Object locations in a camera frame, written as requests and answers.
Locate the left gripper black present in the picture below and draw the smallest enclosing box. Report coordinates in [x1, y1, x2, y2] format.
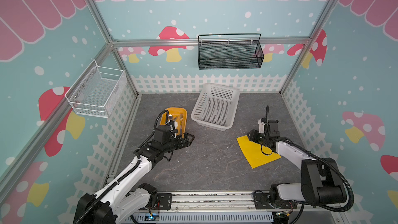
[162, 132, 195, 153]

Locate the white perforated plastic basket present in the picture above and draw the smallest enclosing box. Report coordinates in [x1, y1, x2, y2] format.
[191, 84, 240, 131]

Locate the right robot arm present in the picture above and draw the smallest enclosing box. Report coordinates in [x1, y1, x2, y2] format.
[246, 118, 354, 212]

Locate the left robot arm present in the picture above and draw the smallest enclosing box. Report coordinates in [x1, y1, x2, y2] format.
[73, 125, 195, 224]

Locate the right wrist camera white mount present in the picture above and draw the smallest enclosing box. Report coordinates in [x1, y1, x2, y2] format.
[258, 118, 267, 134]

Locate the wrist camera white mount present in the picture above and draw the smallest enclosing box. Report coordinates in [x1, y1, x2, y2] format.
[258, 118, 267, 134]
[165, 115, 175, 130]

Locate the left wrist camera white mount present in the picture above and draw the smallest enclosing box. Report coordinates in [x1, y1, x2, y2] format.
[165, 115, 175, 130]

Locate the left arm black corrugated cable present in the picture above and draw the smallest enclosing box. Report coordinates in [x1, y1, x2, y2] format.
[74, 108, 170, 224]

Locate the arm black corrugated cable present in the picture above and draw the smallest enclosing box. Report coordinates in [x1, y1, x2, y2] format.
[74, 108, 170, 224]
[264, 105, 355, 213]

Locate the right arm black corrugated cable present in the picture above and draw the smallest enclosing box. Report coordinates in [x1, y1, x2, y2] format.
[264, 105, 355, 213]

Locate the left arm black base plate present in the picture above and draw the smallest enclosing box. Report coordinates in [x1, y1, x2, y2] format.
[147, 193, 173, 210]

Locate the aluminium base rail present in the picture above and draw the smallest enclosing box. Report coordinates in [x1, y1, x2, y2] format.
[124, 190, 343, 215]

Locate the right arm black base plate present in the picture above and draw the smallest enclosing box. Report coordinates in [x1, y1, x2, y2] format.
[252, 190, 297, 211]

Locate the white vented cable duct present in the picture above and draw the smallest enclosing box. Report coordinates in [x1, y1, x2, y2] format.
[133, 212, 274, 224]

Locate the black wire mesh wall basket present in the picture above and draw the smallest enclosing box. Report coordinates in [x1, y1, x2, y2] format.
[198, 33, 264, 70]

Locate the white wire wall basket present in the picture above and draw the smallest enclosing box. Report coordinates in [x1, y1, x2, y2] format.
[65, 60, 127, 118]

